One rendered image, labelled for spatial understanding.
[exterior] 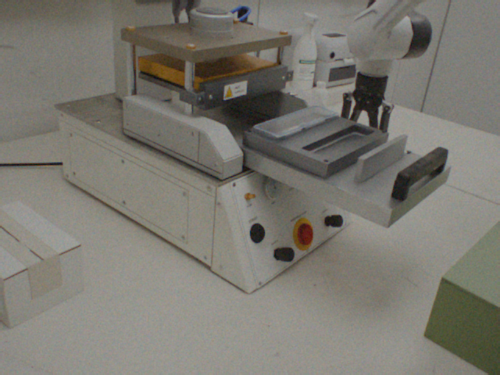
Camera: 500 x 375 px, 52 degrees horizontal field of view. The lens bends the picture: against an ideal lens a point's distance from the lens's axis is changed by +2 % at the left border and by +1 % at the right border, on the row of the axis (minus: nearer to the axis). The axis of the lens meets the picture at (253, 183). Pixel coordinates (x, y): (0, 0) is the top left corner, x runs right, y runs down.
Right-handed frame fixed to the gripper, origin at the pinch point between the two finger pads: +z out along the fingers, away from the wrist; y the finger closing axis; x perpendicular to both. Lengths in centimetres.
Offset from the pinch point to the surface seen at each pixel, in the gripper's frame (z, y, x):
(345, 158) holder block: -19, 24, -46
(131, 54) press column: -28, -16, -57
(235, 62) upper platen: -26.4, -6.4, -40.5
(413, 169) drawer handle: -21, 35, -45
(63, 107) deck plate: -14, -33, -62
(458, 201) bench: 5.0, 26.2, 4.7
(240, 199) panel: -10, 12, -56
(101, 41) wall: -18, -66, -33
